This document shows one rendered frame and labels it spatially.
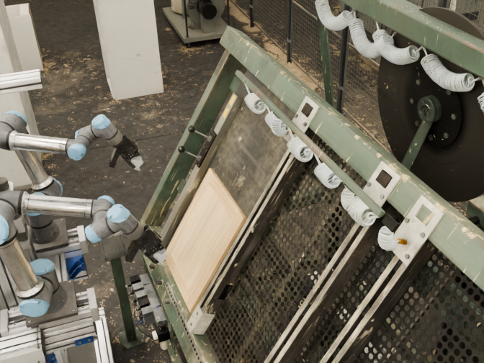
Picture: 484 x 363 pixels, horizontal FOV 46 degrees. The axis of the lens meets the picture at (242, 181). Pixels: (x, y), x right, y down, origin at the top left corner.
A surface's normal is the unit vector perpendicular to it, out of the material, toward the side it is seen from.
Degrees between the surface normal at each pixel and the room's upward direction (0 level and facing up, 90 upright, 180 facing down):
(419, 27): 90
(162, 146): 0
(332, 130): 59
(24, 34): 90
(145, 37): 90
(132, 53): 90
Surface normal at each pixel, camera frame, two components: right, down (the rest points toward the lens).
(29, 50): 0.32, 0.54
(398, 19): -0.92, 0.25
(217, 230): -0.80, -0.22
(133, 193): -0.02, -0.82
